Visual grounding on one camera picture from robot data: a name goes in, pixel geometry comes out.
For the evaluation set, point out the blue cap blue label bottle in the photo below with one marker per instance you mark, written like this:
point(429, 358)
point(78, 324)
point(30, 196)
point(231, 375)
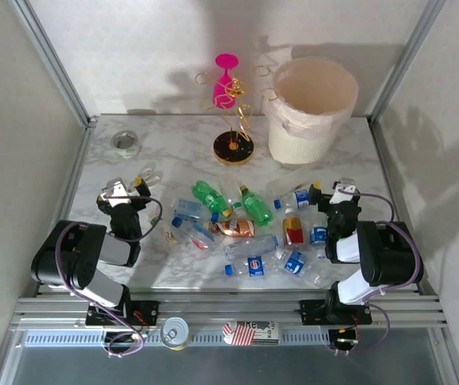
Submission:
point(301, 198)

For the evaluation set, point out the clear unlabelled plastic bottle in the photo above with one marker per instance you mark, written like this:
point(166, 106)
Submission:
point(293, 176)

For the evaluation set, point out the small blue label bottle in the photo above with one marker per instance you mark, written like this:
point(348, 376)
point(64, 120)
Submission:
point(318, 236)

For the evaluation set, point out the red label plastic bottle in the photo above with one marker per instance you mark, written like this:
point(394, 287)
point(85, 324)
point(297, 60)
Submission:
point(293, 232)

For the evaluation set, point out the light blue label bottle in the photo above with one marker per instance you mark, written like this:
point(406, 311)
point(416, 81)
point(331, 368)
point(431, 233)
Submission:
point(187, 207)

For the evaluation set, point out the small green plastic bottle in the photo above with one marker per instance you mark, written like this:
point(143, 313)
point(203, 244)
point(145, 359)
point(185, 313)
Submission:
point(258, 208)

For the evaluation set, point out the crushed blue label bottle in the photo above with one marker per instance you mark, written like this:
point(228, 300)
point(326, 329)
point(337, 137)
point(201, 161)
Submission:
point(295, 262)

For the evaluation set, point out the clear red blue striped bottle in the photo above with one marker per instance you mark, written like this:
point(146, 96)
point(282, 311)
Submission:
point(197, 236)

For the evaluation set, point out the large green plastic bottle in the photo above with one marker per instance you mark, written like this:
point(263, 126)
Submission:
point(209, 196)

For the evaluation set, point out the clear Pepsi label bottle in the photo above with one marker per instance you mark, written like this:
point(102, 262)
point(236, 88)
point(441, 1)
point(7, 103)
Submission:
point(255, 266)

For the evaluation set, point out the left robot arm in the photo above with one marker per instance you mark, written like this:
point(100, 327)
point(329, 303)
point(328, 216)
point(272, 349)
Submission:
point(73, 256)

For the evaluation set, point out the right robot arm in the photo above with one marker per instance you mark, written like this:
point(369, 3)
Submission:
point(386, 256)

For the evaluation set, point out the white plastic bin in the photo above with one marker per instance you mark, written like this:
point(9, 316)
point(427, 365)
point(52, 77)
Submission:
point(297, 144)

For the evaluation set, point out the translucent bin liner bag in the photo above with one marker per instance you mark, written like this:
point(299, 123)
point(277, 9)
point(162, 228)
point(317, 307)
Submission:
point(289, 120)

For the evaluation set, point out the clear tape roll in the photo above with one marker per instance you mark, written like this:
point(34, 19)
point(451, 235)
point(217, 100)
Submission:
point(130, 149)

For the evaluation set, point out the pink plastic wine glass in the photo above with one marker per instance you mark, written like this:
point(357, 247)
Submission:
point(223, 94)

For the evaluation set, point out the silver tin can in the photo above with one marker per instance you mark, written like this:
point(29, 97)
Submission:
point(175, 333)

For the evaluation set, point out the striped label box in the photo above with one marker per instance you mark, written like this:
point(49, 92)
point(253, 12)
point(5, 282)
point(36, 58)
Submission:
point(249, 333)

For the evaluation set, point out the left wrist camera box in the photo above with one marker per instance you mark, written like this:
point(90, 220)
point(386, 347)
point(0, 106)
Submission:
point(115, 190)

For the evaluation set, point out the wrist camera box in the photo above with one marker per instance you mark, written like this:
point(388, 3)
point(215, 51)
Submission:
point(346, 190)
point(115, 190)

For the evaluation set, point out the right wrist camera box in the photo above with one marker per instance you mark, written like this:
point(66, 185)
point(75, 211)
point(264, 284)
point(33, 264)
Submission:
point(346, 190)

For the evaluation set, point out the aluminium table side rail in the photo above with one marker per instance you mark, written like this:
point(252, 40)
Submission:
point(390, 176)
point(71, 180)

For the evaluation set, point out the aluminium front rail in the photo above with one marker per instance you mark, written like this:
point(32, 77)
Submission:
point(229, 309)

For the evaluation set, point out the aluminium frame post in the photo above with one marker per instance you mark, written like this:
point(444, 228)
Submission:
point(53, 64)
point(410, 60)

